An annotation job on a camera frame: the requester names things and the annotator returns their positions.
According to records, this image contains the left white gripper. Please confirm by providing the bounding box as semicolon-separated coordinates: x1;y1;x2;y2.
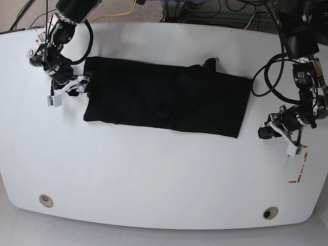
258;105;303;156

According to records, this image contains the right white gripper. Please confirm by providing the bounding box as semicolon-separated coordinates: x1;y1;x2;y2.
48;75;92;107

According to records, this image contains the black t-shirt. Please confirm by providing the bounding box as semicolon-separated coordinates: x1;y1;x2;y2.
84;57;252;138

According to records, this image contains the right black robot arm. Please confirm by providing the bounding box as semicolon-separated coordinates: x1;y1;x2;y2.
27;0;101;107

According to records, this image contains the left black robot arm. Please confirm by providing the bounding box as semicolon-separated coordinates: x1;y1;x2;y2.
258;1;327;157

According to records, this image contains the red tape rectangle marking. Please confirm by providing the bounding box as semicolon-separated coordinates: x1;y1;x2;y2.
284;146;309;183

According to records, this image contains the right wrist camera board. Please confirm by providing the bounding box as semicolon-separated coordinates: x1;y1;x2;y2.
47;96;55;107

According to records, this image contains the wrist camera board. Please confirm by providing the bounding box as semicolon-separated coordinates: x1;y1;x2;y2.
295;146;302;155
47;96;55;107

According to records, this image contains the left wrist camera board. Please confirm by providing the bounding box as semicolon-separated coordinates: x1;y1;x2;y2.
295;146;302;155

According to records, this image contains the right table cable grommet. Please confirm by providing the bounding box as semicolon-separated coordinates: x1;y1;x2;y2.
263;207;279;220

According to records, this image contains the table cable grommet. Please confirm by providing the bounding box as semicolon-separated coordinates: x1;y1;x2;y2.
39;194;54;208
263;207;279;220

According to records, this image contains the black cable on floor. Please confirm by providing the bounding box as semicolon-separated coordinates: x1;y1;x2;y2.
10;0;52;30

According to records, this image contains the yellow cable on floor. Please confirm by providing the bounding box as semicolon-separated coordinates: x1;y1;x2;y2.
92;0;136;24

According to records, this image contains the left table cable grommet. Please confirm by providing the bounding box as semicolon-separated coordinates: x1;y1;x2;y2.
39;194;54;208

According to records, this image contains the white cable on floor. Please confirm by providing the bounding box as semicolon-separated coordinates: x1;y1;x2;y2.
243;12;259;31

